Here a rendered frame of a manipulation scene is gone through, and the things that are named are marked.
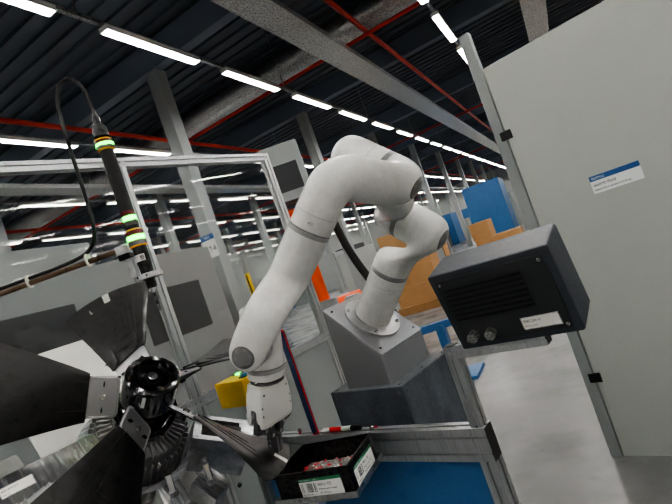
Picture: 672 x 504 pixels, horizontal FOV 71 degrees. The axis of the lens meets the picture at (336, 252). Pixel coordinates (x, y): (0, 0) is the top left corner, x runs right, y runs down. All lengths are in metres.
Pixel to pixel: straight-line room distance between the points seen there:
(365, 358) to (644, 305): 1.43
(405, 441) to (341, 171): 0.73
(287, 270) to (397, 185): 0.29
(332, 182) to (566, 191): 1.70
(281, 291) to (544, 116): 1.81
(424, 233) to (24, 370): 1.01
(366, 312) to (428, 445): 0.46
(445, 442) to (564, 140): 1.62
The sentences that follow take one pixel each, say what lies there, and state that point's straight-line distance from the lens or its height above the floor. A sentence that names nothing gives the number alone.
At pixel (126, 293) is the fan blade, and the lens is 1.40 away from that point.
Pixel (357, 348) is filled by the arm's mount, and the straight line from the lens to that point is 1.50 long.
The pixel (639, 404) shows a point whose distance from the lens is 2.68.
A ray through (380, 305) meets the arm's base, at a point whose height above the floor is 1.16.
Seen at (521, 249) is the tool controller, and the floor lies 1.23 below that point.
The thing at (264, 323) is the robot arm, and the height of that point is 1.26.
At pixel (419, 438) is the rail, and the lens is 1.30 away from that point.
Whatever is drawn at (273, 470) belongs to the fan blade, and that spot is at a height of 0.96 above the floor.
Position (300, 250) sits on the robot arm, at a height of 1.37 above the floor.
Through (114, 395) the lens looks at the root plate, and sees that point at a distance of 1.20.
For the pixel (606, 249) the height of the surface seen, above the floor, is 0.98.
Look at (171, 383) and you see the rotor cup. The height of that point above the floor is 1.19.
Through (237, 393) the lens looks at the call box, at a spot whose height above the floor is 1.03.
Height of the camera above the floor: 1.31
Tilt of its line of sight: 2 degrees up
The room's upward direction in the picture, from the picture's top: 19 degrees counter-clockwise
